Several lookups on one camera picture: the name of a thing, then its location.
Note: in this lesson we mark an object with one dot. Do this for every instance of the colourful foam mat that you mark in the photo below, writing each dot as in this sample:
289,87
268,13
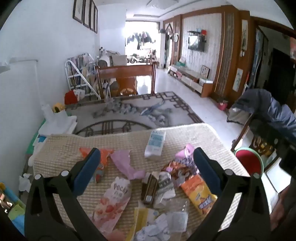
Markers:
13,213

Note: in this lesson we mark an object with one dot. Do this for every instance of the brown orange snack wrapper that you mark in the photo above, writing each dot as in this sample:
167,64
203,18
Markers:
175,170

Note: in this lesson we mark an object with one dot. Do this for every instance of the white book rack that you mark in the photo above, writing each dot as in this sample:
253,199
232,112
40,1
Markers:
76,74

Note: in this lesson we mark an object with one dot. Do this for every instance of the purple patterned wrapper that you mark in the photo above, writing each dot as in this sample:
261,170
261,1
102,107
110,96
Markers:
185,157

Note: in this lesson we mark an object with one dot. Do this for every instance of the pink strawberry snack bag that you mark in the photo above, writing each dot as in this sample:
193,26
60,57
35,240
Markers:
111,204

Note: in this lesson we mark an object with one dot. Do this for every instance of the panda plush toy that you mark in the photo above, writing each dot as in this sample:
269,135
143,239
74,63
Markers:
103,52

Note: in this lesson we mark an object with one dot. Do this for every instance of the grey patterned rug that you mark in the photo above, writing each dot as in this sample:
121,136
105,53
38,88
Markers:
129,115

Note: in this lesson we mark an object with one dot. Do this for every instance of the crumpled white tissue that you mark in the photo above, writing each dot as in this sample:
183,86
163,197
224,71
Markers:
25,183

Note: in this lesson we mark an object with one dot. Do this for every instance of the hanging laundry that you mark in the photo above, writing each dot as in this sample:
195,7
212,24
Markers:
140,38

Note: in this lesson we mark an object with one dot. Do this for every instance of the crumpled white paper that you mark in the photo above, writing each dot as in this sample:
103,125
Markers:
157,227

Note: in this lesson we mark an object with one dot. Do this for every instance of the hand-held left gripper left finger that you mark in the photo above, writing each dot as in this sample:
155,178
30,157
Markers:
89,169

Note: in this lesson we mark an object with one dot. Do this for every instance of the yellow wrapper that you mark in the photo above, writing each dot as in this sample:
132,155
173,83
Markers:
141,215

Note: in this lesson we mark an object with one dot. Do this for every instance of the small framed picture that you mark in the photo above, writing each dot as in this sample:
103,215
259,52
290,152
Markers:
204,71

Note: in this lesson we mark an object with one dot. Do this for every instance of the carved wooden chair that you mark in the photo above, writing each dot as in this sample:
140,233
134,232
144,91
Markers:
240,136

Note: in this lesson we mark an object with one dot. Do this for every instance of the tall wall scroll picture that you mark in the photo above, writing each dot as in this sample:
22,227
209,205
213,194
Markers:
244,37

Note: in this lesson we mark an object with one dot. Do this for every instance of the dark framed wall picture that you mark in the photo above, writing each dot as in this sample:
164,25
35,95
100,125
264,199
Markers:
78,11
86,14
96,19
92,17

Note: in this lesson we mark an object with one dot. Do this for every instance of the white blue tissue pack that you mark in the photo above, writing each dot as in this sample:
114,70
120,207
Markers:
155,143

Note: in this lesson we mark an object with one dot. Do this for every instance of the pink paper wrapper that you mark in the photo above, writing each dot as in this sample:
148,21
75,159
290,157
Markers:
122,162

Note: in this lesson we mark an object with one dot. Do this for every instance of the grey patterned wrapper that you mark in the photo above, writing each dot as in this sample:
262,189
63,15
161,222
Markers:
164,185

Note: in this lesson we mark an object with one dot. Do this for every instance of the blue jacket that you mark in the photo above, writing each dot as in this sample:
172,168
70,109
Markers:
266,104

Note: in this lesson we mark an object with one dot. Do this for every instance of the red bag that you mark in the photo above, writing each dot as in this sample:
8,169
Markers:
70,98

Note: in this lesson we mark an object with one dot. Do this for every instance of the round wall mirror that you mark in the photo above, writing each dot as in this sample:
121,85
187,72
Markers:
176,37

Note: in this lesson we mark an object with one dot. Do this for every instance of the white balance bike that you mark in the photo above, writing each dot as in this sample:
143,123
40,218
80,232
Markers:
136,59

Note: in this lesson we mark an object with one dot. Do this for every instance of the small brown box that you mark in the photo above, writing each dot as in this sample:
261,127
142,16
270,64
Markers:
149,187

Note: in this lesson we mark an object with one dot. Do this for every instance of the yellow toy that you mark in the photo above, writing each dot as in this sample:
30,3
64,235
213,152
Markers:
58,108

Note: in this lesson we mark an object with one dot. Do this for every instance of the beige striped woven table mat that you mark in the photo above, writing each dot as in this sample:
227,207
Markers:
69,148

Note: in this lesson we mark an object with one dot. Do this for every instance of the orange snack bag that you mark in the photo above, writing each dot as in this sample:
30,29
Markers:
198,197

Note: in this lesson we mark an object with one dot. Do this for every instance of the red bin with green rim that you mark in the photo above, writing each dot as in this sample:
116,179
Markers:
248,162

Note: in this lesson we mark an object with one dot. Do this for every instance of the red flower pot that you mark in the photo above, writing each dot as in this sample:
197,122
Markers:
222,106

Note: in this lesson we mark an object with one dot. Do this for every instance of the low wooden television cabinet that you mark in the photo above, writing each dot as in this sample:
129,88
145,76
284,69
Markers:
192,77

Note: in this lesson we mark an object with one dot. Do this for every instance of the wall television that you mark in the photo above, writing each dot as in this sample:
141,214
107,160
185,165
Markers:
195,42

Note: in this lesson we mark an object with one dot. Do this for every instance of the clear plastic wrapper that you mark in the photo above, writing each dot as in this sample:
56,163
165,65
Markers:
178,217

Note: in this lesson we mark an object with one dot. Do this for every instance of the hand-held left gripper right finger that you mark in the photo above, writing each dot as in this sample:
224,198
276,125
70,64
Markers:
205,169

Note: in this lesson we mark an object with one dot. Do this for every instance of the small wall scroll picture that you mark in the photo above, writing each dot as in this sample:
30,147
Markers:
237,80

